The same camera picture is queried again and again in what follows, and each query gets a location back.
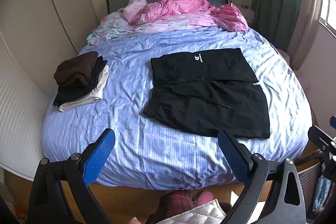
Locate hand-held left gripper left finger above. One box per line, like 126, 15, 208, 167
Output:
28, 128, 116, 224

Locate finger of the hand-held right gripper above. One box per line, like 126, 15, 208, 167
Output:
307, 115, 336, 154
322, 154, 336, 184

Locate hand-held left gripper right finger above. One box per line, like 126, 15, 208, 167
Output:
218, 130, 308, 224

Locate black shorts pants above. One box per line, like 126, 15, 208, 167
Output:
143, 48, 271, 139

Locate brown wicker basket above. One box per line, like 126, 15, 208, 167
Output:
294, 148, 324, 217

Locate bed with blue floral sheet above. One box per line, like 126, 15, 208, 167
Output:
41, 26, 313, 190

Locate white folded garment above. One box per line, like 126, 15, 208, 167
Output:
58, 64, 110, 112

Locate stack of folded clothes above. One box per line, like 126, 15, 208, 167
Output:
53, 56, 109, 107

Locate white quilted jacket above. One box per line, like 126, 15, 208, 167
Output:
157, 199, 229, 224

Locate red plaid trousers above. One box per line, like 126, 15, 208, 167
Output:
145, 189, 210, 224

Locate brown folded garment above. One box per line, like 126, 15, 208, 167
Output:
54, 51, 99, 88

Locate white wardrobe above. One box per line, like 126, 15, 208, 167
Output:
0, 0, 108, 182

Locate window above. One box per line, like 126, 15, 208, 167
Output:
318, 0, 336, 37

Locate pale floral quilt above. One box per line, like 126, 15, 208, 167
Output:
87, 11, 218, 45

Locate pink blanket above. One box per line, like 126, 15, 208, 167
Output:
129, 0, 249, 32

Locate pale floral pillow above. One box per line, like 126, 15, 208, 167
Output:
123, 0, 148, 23

